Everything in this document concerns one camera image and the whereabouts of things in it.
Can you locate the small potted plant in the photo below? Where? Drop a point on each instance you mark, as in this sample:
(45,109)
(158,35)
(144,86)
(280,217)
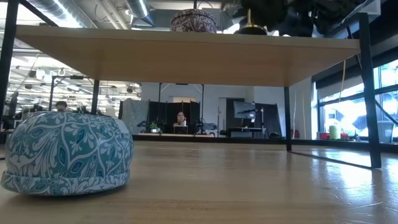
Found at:
(154,126)

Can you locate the dark display screen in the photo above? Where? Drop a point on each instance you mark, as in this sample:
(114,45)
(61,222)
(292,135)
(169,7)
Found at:
(244,109)

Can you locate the black window frame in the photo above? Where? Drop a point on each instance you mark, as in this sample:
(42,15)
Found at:
(342,97)

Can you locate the black background rig frame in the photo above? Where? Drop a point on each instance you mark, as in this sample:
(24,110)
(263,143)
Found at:
(182,84)
(74,76)

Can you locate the grey panel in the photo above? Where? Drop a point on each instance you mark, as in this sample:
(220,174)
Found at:
(135,116)

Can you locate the silver ceiling duct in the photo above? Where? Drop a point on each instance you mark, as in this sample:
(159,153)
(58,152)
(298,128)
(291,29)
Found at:
(62,12)
(140,7)

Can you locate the small background wooden shelf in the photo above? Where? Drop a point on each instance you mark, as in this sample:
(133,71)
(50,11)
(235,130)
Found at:
(180,129)

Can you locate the red container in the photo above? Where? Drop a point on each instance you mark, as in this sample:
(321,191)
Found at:
(324,136)

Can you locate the wooden shelf riser black legs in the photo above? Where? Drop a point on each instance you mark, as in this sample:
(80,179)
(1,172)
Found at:
(186,56)

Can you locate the black equipment table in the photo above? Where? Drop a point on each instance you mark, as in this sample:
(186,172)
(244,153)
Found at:
(242,133)

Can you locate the person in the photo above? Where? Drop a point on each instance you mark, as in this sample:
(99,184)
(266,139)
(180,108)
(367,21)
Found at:
(181,118)
(61,105)

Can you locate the gold candlestick holder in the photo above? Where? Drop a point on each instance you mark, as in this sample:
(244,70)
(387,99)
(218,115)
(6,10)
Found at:
(251,30)

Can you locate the teal patterned round candle holder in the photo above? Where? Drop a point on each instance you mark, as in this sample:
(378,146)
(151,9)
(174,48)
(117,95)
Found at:
(65,155)

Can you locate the grey office chair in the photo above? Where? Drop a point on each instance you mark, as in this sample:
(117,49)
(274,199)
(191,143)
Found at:
(385,132)

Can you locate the black curtain partition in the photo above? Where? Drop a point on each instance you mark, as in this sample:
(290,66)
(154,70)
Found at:
(270,118)
(161,115)

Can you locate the maroon patterned round candle holder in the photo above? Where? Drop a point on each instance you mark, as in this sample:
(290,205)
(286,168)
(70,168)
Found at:
(192,21)

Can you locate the green cylinder bottle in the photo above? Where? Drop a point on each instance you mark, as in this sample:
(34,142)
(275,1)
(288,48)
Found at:
(335,132)

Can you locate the black background robot arm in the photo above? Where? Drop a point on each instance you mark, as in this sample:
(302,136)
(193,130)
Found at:
(208,127)

